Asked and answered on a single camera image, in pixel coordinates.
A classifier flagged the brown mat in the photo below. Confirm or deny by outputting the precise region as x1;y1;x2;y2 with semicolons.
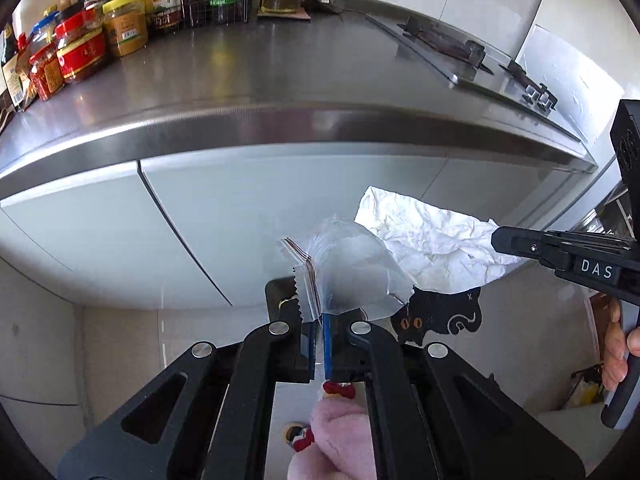
257;7;313;22

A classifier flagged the steel gas stove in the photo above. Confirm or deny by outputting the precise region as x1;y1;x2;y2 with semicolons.
365;10;583;143

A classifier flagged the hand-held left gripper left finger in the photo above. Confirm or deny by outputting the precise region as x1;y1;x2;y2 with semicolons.
57;302;317;480

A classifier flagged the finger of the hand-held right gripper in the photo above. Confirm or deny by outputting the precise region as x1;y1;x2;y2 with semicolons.
492;226;568;272

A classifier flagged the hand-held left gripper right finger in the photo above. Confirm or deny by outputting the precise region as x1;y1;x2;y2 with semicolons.
324;312;586;480

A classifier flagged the red snack packet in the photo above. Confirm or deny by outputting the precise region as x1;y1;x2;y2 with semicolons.
277;215;416;323

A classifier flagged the white cabinet door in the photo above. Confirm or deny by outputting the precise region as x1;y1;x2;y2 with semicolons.
0;160;233;308
140;145;596;308

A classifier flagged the pink fluffy slipper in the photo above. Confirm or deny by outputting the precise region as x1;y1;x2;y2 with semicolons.
282;422;326;480
310;380;378;480

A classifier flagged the small red lid sauce jar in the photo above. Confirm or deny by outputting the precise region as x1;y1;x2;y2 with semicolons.
28;42;66;101

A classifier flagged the large red lid sauce jar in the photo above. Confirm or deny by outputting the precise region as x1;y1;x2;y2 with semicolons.
54;10;108;83

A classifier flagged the person's right hand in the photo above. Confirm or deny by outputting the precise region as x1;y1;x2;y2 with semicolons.
602;300;640;391

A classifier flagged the pale yellow paper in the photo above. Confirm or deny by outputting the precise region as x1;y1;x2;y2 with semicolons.
355;186;523;295

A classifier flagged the yellow lid paste jar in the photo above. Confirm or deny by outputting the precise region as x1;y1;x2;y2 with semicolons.
102;0;149;57

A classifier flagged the blue yellow lid jar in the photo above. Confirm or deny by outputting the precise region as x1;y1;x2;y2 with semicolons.
30;7;60;43

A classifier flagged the yellow lid jar orange label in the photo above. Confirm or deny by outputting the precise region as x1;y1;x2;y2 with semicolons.
151;0;182;28

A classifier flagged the yellow bag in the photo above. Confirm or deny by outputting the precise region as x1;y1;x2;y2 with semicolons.
570;365;608;408

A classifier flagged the black cat sticker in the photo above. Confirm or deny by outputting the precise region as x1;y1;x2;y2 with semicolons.
392;285;482;346

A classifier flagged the black burner grate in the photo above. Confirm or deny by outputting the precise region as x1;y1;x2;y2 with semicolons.
500;60;558;111
397;15;493;68

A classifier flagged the dark sauce bottle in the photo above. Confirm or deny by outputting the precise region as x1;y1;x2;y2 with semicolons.
0;22;26;111

